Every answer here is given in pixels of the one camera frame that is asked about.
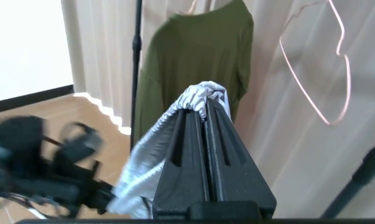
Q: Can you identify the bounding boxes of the pale grey shorts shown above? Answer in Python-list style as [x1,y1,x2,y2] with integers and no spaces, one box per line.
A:
[107,80,233,219]

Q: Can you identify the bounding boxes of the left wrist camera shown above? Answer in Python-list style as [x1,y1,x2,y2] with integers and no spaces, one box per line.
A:
[52,121,105,171]

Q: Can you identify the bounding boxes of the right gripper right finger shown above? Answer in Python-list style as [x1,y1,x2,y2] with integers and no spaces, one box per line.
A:
[203,98,277,219]

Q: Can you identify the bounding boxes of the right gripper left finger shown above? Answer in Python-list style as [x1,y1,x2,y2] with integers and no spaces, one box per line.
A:
[152,108,211,219]

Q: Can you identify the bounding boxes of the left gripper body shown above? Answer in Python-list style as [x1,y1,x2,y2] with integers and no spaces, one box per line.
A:
[15,164,118,216]

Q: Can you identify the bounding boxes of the black clothes rack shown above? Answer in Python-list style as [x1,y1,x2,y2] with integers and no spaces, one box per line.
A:
[129,0,375,219]

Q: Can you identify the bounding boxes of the green printed shirt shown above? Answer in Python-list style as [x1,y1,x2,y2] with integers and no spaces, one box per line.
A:
[133,0,255,146]

